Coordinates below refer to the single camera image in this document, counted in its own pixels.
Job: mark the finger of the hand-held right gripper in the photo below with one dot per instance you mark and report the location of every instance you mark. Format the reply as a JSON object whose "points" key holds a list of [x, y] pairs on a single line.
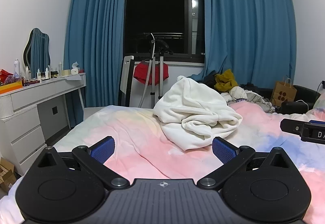
{"points": [[292, 126]]}

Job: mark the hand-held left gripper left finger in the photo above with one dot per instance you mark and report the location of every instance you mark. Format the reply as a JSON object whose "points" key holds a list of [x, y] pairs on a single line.
{"points": [[102, 150]]}

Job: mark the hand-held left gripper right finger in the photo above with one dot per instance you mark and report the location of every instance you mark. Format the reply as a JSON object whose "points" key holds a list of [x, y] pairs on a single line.
{"points": [[223, 150]]}

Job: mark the white pants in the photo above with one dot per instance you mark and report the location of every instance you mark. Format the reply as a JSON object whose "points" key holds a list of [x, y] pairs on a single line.
{"points": [[195, 117]]}

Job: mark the pile of light clothes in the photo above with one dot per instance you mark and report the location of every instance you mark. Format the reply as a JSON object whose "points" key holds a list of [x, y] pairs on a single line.
{"points": [[243, 98]]}

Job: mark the black armchair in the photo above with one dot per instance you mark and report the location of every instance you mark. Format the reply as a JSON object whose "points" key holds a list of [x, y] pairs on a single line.
{"points": [[302, 97]]}

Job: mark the brown paper bag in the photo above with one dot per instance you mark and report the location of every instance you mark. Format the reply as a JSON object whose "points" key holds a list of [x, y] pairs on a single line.
{"points": [[283, 94]]}

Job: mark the pastel tie-dye duvet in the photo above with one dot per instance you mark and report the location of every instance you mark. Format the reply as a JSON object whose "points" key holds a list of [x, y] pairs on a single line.
{"points": [[142, 137]]}

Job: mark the yellow garment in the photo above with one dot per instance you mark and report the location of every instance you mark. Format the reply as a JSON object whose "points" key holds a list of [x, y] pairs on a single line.
{"points": [[226, 79]]}

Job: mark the dark garment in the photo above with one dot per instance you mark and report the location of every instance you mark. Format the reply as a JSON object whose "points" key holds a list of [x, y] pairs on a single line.
{"points": [[208, 79]]}

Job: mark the white folding chair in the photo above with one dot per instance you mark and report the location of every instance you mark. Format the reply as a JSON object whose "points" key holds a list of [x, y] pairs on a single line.
{"points": [[126, 79]]}

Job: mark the white tissue box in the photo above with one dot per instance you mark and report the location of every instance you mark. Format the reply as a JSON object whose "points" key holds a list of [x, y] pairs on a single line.
{"points": [[74, 69]]}

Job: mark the white dressing table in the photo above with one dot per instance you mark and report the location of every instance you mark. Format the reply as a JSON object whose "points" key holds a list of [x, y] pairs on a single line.
{"points": [[25, 112]]}

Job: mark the red garment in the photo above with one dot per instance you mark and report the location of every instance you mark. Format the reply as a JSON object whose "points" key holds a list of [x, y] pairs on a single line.
{"points": [[142, 73]]}

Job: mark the tall white bottle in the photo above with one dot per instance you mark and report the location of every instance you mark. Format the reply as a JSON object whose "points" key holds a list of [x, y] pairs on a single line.
{"points": [[60, 68]]}

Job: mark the small white bottle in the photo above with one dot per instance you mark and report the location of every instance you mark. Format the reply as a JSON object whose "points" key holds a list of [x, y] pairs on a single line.
{"points": [[38, 75], [47, 73]]}

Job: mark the garment steamer stand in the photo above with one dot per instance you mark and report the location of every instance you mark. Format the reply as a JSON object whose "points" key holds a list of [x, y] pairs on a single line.
{"points": [[160, 74]]}

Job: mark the cardboard box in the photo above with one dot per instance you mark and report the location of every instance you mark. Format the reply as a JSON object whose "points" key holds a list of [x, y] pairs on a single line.
{"points": [[6, 175]]}

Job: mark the orange box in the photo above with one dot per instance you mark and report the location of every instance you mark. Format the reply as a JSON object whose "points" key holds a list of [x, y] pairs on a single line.
{"points": [[10, 87]]}

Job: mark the white spray can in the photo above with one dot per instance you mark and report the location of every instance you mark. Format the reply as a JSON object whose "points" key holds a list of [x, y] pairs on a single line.
{"points": [[16, 68]]}

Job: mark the wavy-edged mirror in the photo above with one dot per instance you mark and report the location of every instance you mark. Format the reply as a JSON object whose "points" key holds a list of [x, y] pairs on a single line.
{"points": [[36, 47]]}

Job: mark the red bag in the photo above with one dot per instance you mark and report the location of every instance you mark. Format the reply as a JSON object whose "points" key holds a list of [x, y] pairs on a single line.
{"points": [[3, 74]]}

